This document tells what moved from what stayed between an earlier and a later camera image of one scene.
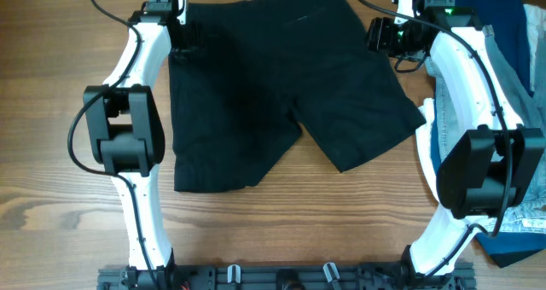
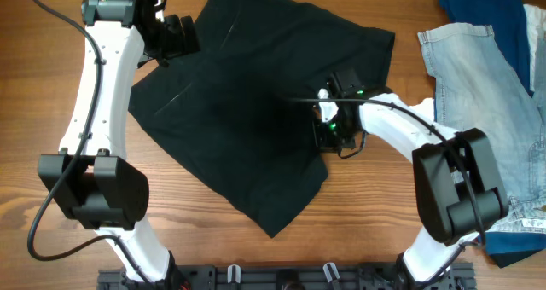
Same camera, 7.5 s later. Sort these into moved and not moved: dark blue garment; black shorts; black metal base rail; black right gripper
Moved: black shorts; black right gripper
Not moved: black metal base rail; dark blue garment
